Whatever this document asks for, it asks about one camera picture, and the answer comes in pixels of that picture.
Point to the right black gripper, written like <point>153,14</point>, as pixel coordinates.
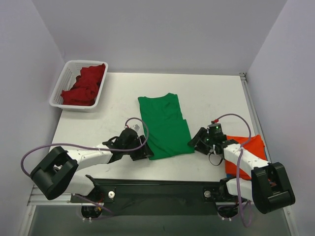
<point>200,141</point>

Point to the green t shirt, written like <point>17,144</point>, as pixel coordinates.
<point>168,131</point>

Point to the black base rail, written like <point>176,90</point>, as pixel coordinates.
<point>166,198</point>

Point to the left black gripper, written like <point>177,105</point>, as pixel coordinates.
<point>143,148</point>

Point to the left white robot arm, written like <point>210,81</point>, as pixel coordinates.
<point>57,172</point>

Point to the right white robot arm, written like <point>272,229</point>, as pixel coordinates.
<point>268,188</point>

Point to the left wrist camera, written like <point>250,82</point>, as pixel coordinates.
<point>135,127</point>

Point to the dark red t shirt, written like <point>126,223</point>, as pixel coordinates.
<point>86,88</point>

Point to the aluminium frame rail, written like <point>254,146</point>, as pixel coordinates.
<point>204,100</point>

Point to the white plastic basket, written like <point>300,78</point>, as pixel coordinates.
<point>67,79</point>

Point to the folded orange t shirt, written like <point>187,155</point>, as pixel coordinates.
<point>255,146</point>

